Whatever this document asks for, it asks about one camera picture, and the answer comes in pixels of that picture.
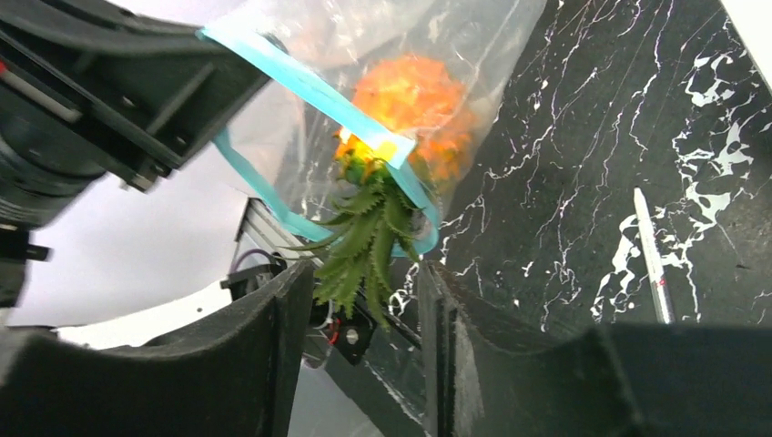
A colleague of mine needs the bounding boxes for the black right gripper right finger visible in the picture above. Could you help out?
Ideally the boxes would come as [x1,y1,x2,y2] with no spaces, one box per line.
[419,261,771,436]

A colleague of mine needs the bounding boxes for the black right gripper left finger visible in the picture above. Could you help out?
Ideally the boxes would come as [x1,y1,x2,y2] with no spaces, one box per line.
[1,261,314,436]

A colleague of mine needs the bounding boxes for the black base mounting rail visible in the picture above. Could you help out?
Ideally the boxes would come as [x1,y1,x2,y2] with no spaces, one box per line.
[303,303,425,436]

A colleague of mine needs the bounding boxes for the clear blue zip top bag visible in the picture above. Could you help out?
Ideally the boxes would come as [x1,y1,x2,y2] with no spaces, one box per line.
[198,1,545,254]

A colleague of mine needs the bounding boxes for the black and silver pen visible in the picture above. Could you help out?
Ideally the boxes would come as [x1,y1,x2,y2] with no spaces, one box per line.
[633,187,676,324]

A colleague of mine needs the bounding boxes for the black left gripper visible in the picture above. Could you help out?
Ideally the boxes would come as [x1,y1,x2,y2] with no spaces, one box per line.
[1,1,269,308]

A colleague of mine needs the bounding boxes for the orange toy pineapple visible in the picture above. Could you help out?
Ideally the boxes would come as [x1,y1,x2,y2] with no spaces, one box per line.
[295,53,477,327]

